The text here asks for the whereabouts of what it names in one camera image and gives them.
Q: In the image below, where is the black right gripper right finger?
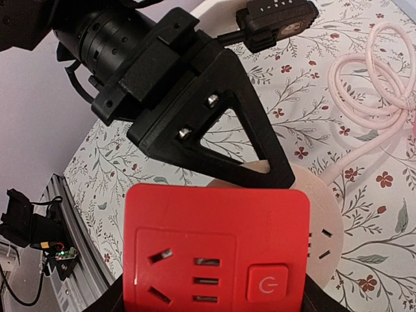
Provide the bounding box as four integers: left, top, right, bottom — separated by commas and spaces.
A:
301, 275, 348, 312

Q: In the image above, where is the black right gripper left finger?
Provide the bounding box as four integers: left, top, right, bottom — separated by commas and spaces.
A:
83, 275, 125, 312

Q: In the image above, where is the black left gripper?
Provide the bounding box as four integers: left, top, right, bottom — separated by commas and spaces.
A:
53, 1, 222, 125

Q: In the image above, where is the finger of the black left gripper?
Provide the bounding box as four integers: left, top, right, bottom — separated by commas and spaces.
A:
127, 49, 295, 189

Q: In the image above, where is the round pink power socket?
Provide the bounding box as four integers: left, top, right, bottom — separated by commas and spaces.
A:
208, 161, 344, 288

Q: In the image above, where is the red cube socket adapter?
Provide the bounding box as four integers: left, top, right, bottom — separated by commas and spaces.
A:
123, 184, 309, 311

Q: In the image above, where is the floral patterned table mat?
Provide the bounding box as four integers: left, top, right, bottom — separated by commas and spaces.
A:
64, 1, 415, 311

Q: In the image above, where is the aluminium front rail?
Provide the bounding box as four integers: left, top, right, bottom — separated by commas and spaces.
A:
12, 174, 118, 312

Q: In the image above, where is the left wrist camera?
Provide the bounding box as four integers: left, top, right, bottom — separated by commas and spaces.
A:
216, 0, 319, 53

